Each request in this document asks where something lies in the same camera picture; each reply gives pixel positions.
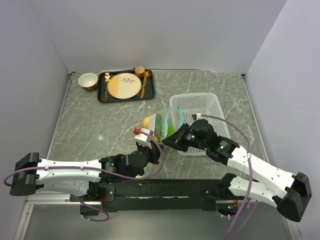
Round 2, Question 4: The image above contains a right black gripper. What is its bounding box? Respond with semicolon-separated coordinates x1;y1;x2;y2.
162;122;208;152

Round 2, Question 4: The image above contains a green toy fruit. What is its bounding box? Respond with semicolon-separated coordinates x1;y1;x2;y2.
163;124;176;138

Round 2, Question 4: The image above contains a clear zip top bag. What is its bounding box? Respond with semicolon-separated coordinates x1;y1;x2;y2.
145;106;184;139

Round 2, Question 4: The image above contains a green chili pepper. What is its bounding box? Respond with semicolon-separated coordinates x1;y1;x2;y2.
155;113;162;138

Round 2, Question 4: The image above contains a yellow toy potato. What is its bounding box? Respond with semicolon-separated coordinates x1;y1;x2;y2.
142;116;150;128

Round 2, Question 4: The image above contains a yellow toy banana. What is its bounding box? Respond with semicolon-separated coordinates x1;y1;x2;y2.
153;135;164;143

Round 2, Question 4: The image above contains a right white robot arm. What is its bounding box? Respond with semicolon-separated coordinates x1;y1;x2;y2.
162;119;312;222

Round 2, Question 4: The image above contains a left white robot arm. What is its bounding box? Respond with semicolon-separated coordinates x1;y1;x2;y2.
4;143;164;201

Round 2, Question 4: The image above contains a white plastic basket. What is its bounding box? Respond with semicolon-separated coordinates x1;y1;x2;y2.
169;92;230;157

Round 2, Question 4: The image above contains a black serving tray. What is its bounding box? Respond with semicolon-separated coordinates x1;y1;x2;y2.
97;70;155;103

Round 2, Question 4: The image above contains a gold spoon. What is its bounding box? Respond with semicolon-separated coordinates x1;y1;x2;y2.
146;70;152;78

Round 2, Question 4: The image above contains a gold knife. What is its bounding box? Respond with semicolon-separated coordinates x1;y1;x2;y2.
140;71;148;98

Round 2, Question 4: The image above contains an orange and cream plate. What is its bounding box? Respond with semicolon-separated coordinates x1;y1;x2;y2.
107;73;142;100

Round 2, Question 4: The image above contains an orange cup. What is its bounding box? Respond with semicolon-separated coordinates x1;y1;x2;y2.
133;66;146;78

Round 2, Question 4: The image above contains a gold fork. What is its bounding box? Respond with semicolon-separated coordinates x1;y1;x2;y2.
103;72;111;101

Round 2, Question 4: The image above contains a white and red bowl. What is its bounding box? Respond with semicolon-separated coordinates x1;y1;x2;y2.
78;72;98;92

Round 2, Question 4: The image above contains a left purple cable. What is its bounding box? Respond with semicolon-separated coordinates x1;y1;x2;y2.
3;128;166;223

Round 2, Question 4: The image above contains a purple cable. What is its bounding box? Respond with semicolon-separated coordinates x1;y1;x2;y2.
196;113;259;240
3;128;166;223

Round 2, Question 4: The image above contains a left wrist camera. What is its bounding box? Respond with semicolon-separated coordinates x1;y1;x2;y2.
133;128;154;149

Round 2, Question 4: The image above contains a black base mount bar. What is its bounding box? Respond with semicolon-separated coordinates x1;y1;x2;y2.
80;173;244;213

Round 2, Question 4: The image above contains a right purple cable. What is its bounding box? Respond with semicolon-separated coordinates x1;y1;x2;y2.
196;113;259;240

